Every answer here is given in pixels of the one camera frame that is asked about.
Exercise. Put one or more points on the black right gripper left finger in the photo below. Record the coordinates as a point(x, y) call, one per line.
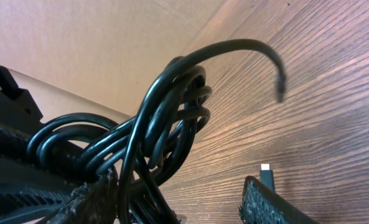
point(90, 203)

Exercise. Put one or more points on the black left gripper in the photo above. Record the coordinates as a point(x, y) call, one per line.
point(27, 194)

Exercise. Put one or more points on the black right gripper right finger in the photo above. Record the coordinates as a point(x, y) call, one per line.
point(260, 205)

